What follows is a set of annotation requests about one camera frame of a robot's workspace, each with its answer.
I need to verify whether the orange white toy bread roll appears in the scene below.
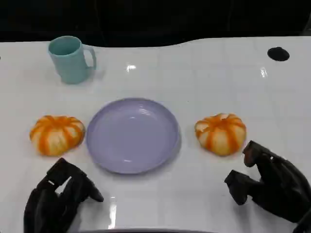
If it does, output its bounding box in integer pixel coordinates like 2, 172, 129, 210
29, 115, 86, 156
194, 113, 247, 156

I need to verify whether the lilac plate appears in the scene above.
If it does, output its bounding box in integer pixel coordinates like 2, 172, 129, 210
86, 97, 182, 175

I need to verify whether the black round table grommet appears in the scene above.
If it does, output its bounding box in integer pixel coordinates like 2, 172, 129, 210
267, 47, 290, 62

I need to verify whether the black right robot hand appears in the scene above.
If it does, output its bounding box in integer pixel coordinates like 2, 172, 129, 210
224, 140, 311, 224

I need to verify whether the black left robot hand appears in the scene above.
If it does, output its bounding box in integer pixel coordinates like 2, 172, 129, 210
23, 157, 104, 233

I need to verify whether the pale green mug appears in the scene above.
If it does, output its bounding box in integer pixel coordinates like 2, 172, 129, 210
48, 35, 97, 85

